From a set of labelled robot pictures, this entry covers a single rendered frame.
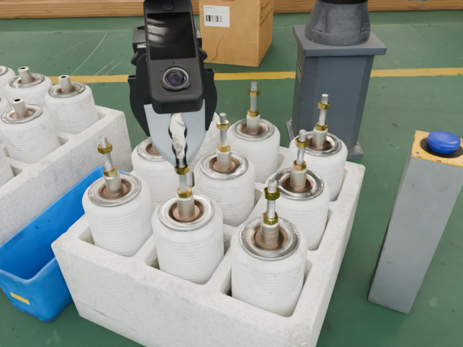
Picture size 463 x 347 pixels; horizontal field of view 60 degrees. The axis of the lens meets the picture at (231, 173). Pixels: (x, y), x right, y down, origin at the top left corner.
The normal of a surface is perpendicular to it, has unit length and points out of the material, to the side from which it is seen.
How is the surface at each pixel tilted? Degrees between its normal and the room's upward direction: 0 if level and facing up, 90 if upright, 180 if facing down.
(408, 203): 90
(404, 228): 90
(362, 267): 0
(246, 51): 89
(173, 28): 32
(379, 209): 0
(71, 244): 0
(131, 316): 90
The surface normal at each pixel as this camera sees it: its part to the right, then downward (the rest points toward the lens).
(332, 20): -0.40, 0.28
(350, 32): 0.11, 0.32
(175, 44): 0.09, -0.38
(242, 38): -0.29, 0.58
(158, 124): 0.17, 0.59
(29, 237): 0.91, 0.21
